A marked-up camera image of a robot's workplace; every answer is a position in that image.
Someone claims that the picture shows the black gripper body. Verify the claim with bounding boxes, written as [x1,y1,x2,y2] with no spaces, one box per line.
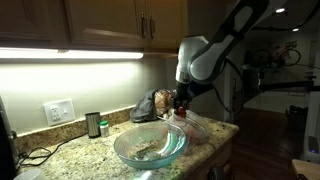
[173,81,194,109]

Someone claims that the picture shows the round red-orange peach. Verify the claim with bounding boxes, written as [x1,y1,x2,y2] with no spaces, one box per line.
[176,106,187,118]

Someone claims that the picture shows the bread in plastic bag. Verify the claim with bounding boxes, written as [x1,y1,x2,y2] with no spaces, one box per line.
[153,88,177,117]

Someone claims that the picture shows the clear plastic bag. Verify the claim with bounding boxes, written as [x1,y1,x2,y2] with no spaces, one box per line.
[164,109,212,148]

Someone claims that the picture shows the large glass bowl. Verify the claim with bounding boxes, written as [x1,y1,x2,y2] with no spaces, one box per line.
[113,123,190,171]

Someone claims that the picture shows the wooden base cabinet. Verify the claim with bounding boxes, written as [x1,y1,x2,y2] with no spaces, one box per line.
[186,138,236,180]

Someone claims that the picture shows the small bottle green cap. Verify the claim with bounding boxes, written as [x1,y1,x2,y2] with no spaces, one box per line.
[99,120,110,138]

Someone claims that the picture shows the stainless steel cup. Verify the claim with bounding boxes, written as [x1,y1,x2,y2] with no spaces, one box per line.
[84,111,102,139]

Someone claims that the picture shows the red bicycle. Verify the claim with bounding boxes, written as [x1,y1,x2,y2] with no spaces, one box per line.
[253,39,303,67]

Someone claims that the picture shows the wooden upper cabinet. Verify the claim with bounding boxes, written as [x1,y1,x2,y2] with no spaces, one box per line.
[0,0,190,57]

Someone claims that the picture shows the black bin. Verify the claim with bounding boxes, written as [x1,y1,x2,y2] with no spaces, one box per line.
[288,104,309,134]

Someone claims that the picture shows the under-cabinet light strip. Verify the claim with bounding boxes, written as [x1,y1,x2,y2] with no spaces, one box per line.
[0,47,145,61]

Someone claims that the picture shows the white appliance blue light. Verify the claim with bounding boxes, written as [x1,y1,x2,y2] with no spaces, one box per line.
[301,89,320,164]

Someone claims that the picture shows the tan wooden table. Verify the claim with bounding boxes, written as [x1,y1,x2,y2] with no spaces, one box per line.
[291,159,320,180]

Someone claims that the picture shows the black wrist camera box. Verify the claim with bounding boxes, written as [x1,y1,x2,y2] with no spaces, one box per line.
[189,83,215,98]

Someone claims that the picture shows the metal cabinet door handle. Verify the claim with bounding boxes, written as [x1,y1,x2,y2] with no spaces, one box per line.
[148,16,156,41]
[139,12,148,40]

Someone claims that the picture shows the white wall outlet plate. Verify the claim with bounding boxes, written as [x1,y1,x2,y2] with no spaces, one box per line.
[42,98,76,127]

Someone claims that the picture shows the black power cord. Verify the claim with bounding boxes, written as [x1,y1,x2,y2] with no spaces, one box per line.
[17,134,87,168]

